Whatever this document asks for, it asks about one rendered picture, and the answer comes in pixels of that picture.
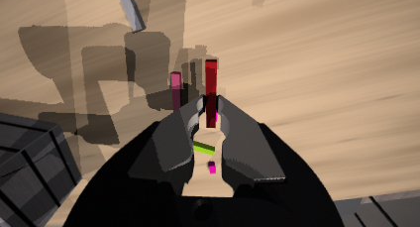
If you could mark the red rod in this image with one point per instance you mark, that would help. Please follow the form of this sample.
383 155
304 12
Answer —
211 88

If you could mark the pink rod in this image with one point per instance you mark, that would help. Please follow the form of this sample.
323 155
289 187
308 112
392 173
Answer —
176 90

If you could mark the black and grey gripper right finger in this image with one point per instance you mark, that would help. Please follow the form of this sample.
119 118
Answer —
253 154

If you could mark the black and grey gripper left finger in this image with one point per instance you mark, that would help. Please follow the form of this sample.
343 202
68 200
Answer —
162 152

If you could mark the lime green rod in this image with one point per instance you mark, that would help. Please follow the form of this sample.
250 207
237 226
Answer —
203 148

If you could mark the grey rod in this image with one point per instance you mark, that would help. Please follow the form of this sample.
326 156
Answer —
133 14

